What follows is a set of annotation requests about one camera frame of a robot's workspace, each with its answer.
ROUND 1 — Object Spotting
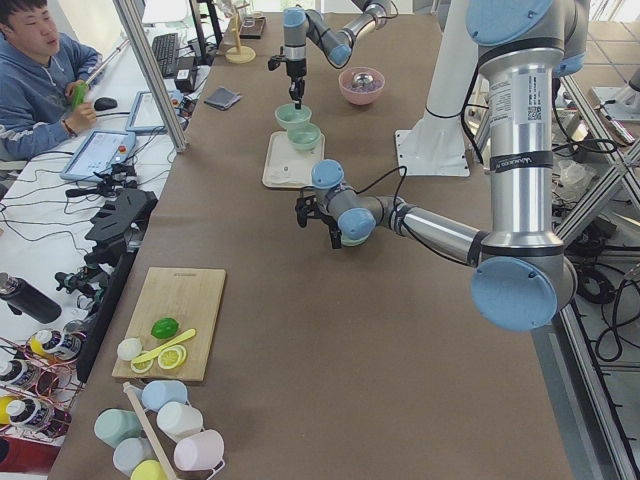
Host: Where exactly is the white garlic bulb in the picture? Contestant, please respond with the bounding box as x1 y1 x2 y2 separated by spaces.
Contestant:
117 337 143 362

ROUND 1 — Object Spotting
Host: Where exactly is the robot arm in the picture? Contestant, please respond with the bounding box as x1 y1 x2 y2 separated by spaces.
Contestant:
268 1 398 110
296 1 589 331

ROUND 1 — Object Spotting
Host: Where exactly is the wooden banana stand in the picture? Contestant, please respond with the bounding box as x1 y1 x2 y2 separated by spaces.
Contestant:
225 7 256 64

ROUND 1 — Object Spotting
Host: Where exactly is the black gripper stand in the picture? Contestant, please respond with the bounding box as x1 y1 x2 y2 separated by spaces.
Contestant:
84 188 158 267

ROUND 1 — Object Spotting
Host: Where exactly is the black water bottle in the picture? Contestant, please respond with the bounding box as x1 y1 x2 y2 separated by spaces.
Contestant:
1 272 62 324

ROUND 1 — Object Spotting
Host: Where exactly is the green bowl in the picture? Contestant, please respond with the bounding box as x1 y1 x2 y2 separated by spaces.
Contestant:
287 123 321 152
341 235 368 247

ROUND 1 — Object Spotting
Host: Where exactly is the green bowl on tray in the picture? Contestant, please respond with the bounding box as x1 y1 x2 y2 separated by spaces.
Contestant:
287 123 321 152

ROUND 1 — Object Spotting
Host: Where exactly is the green bowl end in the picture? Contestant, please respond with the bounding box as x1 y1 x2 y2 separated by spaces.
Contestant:
274 103 312 131

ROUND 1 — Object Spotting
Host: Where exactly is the pink bowl with ice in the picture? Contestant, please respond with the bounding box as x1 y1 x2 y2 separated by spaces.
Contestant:
338 67 385 106

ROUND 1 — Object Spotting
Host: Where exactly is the person in blue hoodie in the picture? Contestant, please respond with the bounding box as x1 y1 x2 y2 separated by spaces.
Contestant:
1 1 101 161

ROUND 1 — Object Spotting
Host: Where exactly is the lemon slice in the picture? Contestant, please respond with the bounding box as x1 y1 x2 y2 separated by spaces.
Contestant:
157 344 188 370
129 358 154 374

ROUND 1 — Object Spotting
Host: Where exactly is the pink cup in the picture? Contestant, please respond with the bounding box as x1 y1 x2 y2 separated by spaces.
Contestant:
173 429 225 471

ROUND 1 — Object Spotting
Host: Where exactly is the wooden cup rack stick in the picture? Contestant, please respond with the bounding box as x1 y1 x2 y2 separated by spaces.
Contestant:
122 382 178 480

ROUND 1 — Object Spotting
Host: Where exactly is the yellow plastic knife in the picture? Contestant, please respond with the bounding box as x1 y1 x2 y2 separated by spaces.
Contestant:
132 328 197 364

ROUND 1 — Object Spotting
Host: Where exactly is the grey blue cup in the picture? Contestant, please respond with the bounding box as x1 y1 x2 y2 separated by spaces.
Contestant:
112 438 156 477

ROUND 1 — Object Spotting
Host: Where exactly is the green lime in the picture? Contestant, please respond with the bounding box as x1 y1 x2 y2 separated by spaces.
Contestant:
151 317 180 339

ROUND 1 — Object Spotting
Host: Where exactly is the black keyboard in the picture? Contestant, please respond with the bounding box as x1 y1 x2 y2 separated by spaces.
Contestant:
151 33 179 78

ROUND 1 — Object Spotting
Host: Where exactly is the metal ice scoop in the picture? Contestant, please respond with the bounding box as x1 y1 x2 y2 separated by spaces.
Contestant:
352 71 375 88

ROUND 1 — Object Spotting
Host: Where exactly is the cream rabbit tray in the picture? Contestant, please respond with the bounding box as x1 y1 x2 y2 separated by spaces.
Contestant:
262 131 325 189

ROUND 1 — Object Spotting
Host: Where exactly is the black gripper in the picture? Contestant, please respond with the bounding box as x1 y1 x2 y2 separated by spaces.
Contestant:
286 59 306 110
322 214 341 249

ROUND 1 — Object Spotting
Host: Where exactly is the green cup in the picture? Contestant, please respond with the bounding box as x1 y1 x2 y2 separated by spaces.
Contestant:
94 409 142 448

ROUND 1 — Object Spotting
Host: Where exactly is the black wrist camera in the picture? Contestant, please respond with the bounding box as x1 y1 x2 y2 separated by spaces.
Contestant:
294 193 323 228
267 54 288 71

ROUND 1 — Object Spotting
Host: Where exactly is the yellow sauce bottle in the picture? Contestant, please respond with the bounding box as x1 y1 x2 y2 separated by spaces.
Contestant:
31 329 82 361

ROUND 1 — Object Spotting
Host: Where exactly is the wooden cutting board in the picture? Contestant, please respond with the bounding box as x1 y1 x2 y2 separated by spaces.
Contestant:
112 267 226 382

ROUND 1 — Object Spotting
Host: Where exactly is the aluminium frame post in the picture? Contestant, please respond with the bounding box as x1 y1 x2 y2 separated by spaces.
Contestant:
113 0 187 153

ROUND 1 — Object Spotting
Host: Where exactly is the yellow cup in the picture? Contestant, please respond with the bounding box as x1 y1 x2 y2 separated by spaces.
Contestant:
130 459 167 480

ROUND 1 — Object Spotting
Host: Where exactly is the white cup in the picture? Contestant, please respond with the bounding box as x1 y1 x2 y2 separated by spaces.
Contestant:
156 401 204 442

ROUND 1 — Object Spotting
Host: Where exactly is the black computer mouse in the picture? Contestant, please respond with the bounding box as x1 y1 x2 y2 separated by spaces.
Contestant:
94 97 118 111

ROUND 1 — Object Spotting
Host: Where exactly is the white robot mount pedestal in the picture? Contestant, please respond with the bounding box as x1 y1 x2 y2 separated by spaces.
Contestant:
395 0 479 177

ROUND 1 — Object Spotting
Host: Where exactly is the grey folded cloth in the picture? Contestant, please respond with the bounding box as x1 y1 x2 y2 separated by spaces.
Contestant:
204 87 242 111

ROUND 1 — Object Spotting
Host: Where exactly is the blue teach pendant tablet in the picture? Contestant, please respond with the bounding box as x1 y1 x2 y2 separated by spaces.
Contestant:
59 130 136 183

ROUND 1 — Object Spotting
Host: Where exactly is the dark wooden tray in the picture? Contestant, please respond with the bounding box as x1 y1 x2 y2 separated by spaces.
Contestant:
240 17 266 39

